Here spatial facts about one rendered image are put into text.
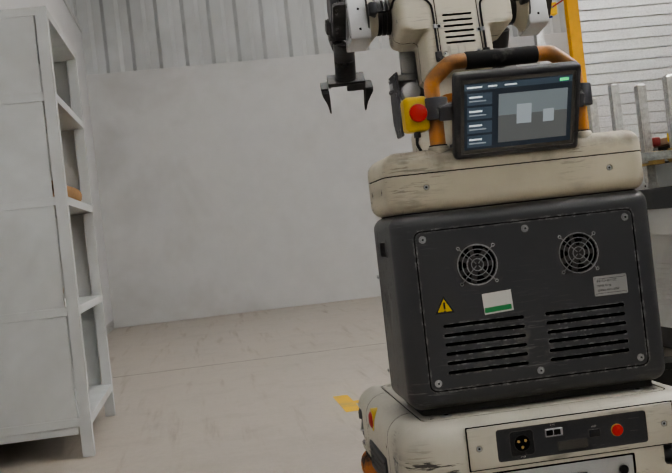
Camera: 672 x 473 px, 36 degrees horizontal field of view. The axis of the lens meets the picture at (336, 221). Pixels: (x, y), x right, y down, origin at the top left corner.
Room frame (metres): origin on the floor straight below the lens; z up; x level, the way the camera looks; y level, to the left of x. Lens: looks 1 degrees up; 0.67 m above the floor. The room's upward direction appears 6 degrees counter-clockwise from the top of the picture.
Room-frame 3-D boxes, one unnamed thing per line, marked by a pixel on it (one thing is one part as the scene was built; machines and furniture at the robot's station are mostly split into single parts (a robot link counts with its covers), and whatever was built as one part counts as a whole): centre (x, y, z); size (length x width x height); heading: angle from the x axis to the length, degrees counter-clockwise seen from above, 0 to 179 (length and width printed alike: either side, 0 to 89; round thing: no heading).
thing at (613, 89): (4.29, -1.20, 0.91); 0.04 x 0.04 x 0.48; 8
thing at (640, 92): (4.05, -1.23, 0.87); 0.04 x 0.04 x 0.48; 8
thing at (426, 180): (2.25, -0.36, 0.59); 0.55 x 0.34 x 0.83; 97
